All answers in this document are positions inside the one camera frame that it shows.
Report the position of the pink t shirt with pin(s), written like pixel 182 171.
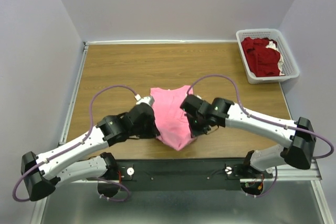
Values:
pixel 170 119

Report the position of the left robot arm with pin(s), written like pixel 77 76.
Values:
pixel 42 173

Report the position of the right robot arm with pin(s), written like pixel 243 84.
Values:
pixel 295 141

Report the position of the white cloth in basket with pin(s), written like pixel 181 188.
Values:
pixel 280 62

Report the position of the red t shirt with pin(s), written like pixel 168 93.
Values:
pixel 261 60

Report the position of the aluminium frame rail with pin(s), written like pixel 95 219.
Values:
pixel 315 174

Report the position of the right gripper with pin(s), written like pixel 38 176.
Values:
pixel 194 131

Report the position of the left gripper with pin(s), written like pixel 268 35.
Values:
pixel 154 131

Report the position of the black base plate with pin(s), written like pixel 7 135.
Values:
pixel 184 174

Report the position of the white plastic basket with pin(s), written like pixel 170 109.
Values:
pixel 290 66

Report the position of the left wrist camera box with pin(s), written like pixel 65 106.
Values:
pixel 149 100

